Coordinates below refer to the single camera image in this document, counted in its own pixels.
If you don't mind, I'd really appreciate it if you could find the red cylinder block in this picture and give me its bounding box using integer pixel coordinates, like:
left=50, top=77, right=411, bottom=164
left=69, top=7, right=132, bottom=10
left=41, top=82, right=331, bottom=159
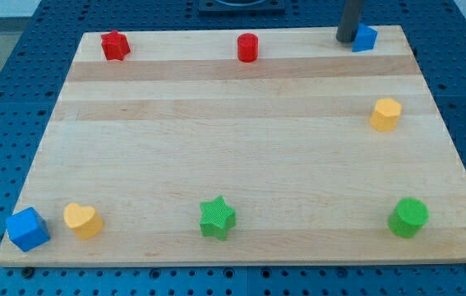
left=237, top=33, right=259, bottom=62

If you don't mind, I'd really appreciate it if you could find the red star block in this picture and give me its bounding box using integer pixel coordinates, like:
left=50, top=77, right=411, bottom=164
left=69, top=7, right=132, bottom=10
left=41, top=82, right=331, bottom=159
left=101, top=30, right=131, bottom=61

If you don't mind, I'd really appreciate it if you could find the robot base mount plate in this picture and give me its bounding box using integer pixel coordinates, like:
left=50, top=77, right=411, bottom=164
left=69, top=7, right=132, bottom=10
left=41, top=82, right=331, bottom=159
left=196, top=0, right=287, bottom=13

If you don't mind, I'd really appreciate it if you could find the blue triangle block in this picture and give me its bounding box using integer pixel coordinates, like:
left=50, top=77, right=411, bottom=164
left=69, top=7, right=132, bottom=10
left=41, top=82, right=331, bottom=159
left=352, top=23, right=378, bottom=52

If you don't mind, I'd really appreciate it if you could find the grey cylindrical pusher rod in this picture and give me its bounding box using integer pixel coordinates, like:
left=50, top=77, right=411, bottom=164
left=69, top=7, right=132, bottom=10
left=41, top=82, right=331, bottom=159
left=335, top=0, right=366, bottom=44

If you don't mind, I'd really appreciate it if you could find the yellow heart block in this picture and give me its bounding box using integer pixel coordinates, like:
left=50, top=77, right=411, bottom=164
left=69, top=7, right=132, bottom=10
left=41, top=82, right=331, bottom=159
left=63, top=203, right=104, bottom=240

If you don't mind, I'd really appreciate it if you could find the yellow hexagon block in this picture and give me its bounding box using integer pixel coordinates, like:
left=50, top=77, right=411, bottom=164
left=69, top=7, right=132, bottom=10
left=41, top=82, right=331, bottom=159
left=369, top=98, right=402, bottom=132

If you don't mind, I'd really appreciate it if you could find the green star block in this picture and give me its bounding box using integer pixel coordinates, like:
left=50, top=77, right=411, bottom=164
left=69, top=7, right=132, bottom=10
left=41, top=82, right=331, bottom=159
left=200, top=196, right=236, bottom=241

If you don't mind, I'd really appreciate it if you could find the blue cube block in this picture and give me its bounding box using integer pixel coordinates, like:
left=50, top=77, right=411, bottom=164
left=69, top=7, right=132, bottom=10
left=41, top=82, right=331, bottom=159
left=6, top=207, right=51, bottom=252

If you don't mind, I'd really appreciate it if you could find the wooden board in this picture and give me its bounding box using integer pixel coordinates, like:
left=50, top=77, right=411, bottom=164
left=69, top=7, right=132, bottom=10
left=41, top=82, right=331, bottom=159
left=0, top=25, right=466, bottom=267

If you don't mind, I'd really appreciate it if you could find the green cylinder block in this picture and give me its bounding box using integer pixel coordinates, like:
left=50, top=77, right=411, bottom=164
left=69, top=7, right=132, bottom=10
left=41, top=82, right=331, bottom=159
left=387, top=197, right=429, bottom=238

